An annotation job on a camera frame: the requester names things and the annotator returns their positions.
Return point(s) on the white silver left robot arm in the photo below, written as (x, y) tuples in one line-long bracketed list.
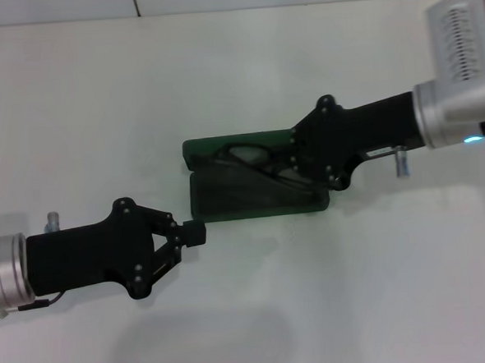
[(5, 270)]

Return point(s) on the green glasses case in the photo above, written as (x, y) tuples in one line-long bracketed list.
[(199, 145)]

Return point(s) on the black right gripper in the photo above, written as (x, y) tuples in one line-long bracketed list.
[(358, 129)]

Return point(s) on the black glasses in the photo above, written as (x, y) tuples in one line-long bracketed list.
[(223, 153)]

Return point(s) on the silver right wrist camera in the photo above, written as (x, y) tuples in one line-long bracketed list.
[(460, 40)]

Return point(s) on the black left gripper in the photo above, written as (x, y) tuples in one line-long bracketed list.
[(90, 256)]

